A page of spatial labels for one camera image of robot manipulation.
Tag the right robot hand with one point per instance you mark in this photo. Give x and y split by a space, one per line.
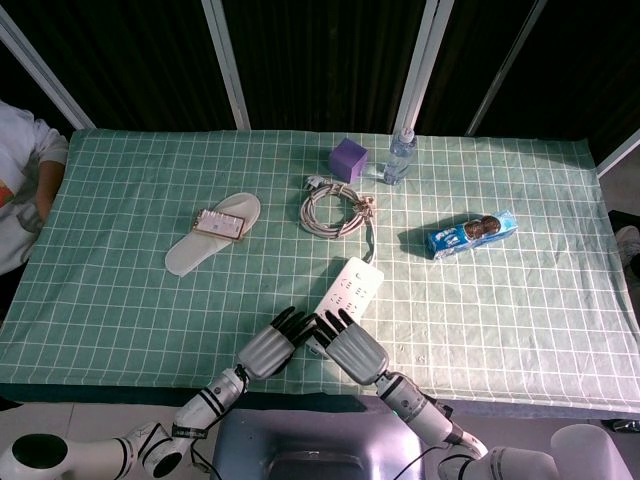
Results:
357 352

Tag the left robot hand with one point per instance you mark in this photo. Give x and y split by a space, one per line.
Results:
267 350

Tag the white power strip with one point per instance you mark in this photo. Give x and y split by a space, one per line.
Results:
355 285

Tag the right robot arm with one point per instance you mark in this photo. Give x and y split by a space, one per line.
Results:
415 405

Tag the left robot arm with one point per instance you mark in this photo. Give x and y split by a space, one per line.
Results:
210 400

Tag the grey robot torso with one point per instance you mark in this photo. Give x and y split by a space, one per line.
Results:
300 440

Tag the white slipper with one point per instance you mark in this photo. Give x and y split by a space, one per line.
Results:
187 257

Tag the small yellow brown box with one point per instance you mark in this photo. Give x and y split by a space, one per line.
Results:
220 225

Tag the green checked tablecloth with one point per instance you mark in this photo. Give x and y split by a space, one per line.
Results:
125 310

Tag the blue cookie package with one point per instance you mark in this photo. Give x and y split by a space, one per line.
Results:
460 240

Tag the dark teal table cover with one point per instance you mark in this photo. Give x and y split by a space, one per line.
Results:
100 395

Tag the purple cube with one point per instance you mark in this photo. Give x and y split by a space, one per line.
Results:
347 160

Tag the clear plastic water bottle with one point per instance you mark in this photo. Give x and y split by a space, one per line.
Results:
398 160

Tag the dark curtain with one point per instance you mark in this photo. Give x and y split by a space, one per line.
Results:
325 60

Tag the person in white shirt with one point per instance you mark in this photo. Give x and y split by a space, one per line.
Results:
20 150

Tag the white metal frame post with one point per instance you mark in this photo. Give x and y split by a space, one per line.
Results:
620 152
45 75
225 60
425 55
505 65

